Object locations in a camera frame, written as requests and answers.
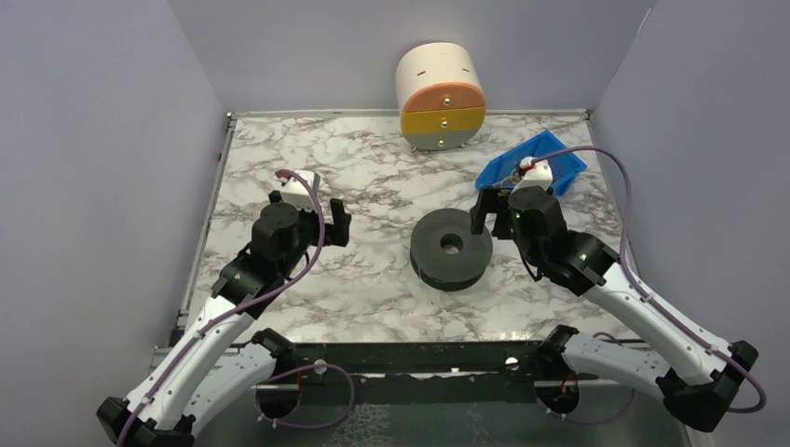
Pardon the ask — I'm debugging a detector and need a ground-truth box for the round cream drawer cabinet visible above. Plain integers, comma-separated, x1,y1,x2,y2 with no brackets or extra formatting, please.
395,42,486,151

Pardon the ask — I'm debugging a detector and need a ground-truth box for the blue plastic bin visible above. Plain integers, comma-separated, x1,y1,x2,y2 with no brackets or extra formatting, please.
474,130,587,196

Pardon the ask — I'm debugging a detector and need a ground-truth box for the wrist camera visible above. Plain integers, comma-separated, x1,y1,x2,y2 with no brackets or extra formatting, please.
512,156,553,192
276,169,320,211

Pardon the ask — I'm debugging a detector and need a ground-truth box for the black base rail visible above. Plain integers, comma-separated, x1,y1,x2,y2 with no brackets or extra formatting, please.
254,341,572,410

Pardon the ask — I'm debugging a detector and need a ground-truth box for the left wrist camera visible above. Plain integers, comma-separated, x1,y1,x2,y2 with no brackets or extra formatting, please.
276,169,320,211

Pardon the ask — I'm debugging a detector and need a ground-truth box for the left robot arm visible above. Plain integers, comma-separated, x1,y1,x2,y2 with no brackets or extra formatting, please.
97,195,351,446

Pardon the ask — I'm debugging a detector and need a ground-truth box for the black cable spool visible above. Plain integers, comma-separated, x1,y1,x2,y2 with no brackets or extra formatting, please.
409,208,493,292

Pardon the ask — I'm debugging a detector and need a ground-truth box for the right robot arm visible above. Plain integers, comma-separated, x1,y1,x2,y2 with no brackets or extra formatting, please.
470,186,758,433

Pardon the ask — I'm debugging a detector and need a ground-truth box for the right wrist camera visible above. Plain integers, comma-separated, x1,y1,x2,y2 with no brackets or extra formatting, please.
512,156,553,192

